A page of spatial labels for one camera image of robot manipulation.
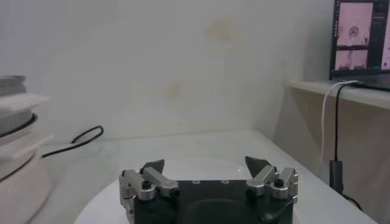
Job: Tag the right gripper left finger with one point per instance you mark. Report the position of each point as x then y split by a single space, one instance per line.
158 181

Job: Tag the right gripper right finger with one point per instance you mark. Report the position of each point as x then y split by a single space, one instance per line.
262 179

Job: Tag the white round plate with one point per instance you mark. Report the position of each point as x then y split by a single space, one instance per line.
100 207

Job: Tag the cream electric cooking pot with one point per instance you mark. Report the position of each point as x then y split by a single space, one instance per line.
21 182

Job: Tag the grey open laptop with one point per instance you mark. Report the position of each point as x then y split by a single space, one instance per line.
362 42

